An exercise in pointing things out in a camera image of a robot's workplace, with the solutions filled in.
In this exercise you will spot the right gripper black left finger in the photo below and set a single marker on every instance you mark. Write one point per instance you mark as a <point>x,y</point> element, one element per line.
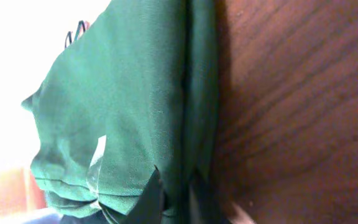
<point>150,205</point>

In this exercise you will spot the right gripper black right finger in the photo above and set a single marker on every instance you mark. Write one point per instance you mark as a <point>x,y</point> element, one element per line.
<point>203,208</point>

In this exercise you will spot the green garment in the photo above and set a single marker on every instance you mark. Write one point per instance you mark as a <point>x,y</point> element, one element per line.
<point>137,93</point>

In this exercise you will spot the clear plastic storage bin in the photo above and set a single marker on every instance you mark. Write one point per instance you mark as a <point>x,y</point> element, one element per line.
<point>42,216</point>

